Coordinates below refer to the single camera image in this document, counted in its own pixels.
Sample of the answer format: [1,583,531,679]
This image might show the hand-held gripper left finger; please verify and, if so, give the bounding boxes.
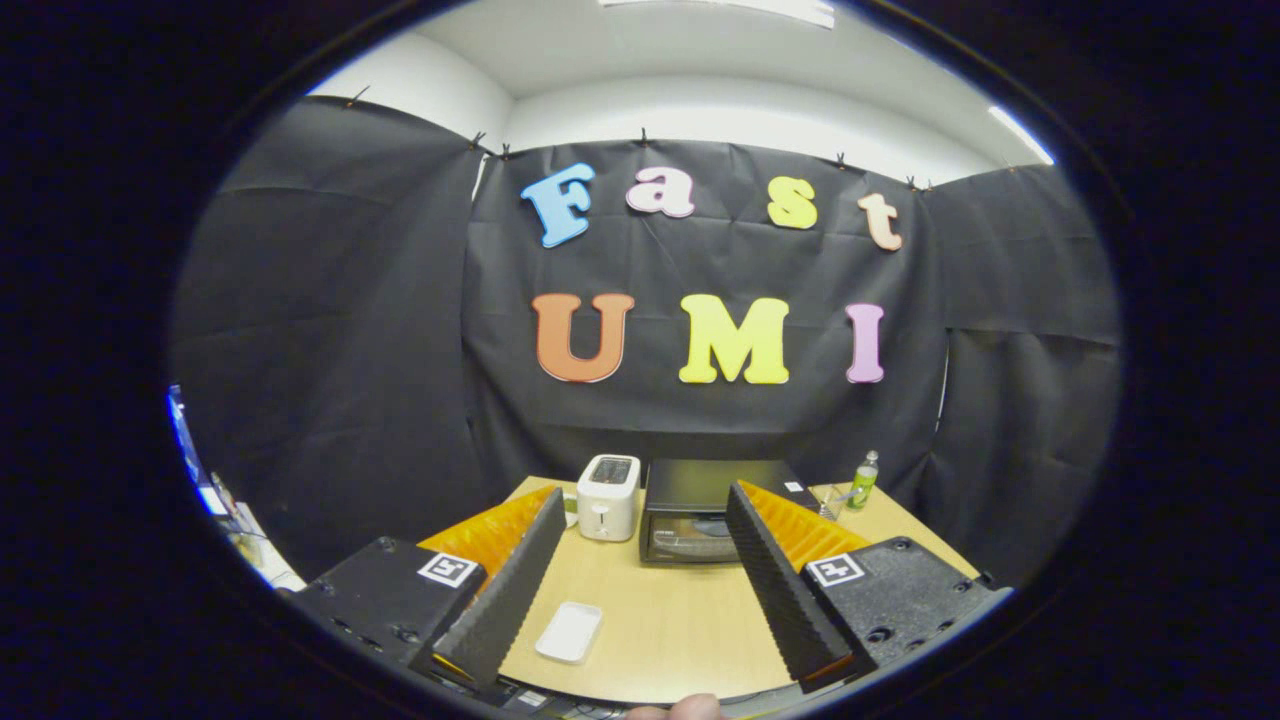
[290,487,568,691]

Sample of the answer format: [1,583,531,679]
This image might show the white pop-up toaster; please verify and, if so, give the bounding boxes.
[576,454,642,543]

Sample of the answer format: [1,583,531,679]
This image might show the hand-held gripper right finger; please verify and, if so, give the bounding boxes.
[725,481,1013,694]

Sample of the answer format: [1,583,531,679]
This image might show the green label plastic bottle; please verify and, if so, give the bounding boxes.
[846,450,881,512]

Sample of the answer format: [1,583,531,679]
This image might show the white rectangular plate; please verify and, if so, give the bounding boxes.
[534,601,605,664]

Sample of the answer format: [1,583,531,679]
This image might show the ceiling light panel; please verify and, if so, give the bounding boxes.
[600,0,836,29]

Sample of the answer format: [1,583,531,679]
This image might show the black toaster oven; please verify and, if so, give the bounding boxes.
[638,458,823,566]

